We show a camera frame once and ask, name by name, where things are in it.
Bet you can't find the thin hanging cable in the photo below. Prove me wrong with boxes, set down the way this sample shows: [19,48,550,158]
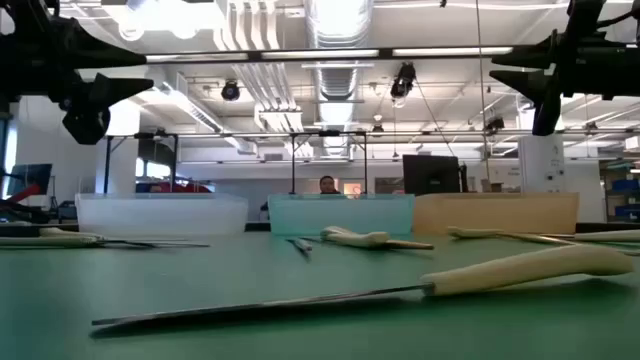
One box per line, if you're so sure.
[473,0,489,194]

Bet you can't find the clear plastic bin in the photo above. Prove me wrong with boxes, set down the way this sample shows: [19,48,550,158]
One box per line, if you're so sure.
[74,192,250,237]

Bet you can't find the person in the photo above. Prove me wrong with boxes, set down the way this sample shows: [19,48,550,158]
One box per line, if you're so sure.
[318,174,342,196]

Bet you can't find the teal plastic bin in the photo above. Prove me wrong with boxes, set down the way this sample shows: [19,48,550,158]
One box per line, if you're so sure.
[267,193,416,237]

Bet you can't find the black ceiling spotlight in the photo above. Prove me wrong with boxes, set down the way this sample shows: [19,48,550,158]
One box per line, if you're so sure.
[389,61,417,101]
[220,79,241,103]

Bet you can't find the black monitor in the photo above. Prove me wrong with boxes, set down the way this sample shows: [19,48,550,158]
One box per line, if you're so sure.
[402,154,461,197]

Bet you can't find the red object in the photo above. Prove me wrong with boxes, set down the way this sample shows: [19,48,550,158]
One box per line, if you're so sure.
[134,180,214,195]

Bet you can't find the knife with pale green handle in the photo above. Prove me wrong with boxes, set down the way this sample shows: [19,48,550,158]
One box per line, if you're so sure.
[0,233,211,250]
[285,236,315,260]

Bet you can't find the orange plastic bin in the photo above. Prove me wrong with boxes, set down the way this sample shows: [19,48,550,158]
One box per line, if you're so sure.
[412,192,580,236]

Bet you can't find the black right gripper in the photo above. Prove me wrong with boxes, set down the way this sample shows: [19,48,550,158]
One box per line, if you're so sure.
[488,28,640,138]

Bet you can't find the white pillar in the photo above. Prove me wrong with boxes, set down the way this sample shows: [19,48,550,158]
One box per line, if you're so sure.
[517,99,567,194]

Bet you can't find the shelf with blue bins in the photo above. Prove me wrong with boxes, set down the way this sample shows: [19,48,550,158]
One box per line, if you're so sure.
[599,159,640,224]

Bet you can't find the black rail with light strips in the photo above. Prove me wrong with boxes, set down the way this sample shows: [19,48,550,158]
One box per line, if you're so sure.
[142,45,519,64]

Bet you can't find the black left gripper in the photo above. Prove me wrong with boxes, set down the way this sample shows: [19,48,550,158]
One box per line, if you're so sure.
[0,19,155,146]

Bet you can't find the dark monitor on stand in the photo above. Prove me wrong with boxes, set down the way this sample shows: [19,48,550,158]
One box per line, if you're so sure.
[5,163,54,197]

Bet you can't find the white ceiling duct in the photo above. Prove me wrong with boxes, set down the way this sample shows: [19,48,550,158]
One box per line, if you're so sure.
[102,0,226,41]

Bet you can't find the silver ribbed ventilation duct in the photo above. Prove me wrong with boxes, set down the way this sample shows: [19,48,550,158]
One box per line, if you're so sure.
[304,0,374,156]

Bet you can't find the black workstation frame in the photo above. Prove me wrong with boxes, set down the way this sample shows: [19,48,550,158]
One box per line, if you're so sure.
[102,130,370,196]

